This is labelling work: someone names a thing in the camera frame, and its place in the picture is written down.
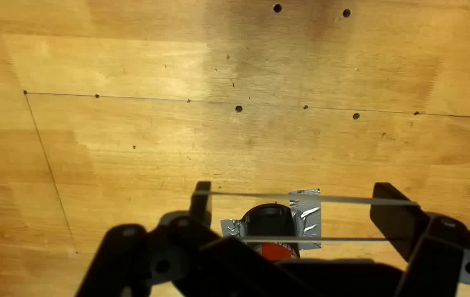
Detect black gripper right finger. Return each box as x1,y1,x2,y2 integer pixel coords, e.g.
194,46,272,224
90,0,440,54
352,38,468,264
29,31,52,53
367,181,470,297

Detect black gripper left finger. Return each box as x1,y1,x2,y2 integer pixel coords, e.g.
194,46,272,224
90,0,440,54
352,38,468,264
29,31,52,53
74,180,230,297

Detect thin grey rubber band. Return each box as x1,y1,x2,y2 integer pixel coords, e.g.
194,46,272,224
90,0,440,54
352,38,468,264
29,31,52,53
191,188,423,244

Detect black cup with red band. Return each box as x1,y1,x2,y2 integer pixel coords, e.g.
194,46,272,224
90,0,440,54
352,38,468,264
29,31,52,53
240,201,303,264

